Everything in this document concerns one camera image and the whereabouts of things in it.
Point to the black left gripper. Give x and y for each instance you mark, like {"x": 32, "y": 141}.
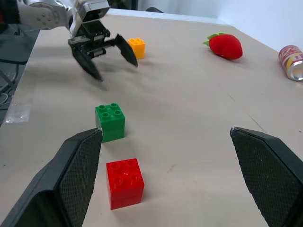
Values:
{"x": 91, "y": 37}

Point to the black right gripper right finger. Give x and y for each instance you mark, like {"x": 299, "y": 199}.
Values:
{"x": 267, "y": 175}

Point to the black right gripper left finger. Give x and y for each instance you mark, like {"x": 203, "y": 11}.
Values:
{"x": 71, "y": 175}

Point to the orange toy building block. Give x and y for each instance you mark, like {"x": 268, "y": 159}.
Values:
{"x": 138, "y": 48}

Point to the red toy building block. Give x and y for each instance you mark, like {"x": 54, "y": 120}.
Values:
{"x": 125, "y": 186}

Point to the green toy building block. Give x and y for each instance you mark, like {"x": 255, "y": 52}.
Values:
{"x": 110, "y": 123}

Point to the dark rounded object behind table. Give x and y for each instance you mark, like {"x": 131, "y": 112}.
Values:
{"x": 154, "y": 10}

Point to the clear tape patch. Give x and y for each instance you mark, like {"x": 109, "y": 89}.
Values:
{"x": 20, "y": 113}

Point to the red and white drink can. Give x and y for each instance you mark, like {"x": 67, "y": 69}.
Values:
{"x": 292, "y": 62}

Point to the red plush strawberry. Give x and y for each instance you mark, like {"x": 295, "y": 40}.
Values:
{"x": 226, "y": 47}

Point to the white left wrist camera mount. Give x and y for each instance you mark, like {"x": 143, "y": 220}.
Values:
{"x": 92, "y": 8}

